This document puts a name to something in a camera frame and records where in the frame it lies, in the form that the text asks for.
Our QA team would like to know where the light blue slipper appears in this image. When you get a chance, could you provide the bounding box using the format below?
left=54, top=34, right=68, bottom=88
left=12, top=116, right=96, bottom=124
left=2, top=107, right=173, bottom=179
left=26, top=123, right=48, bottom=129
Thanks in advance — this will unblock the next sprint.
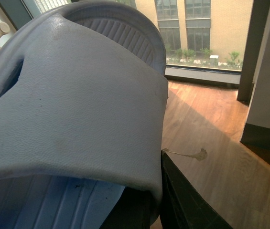
left=0, top=0, right=168, bottom=229

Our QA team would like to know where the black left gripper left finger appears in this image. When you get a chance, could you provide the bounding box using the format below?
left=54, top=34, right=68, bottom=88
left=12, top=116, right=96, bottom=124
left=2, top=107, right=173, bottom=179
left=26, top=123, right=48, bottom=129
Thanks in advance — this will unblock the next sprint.
left=101, top=187, right=160, bottom=229

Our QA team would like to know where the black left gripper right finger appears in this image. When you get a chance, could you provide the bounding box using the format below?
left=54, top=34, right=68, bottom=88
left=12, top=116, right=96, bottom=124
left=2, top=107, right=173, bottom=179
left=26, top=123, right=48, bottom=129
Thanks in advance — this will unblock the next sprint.
left=160, top=150, right=232, bottom=229

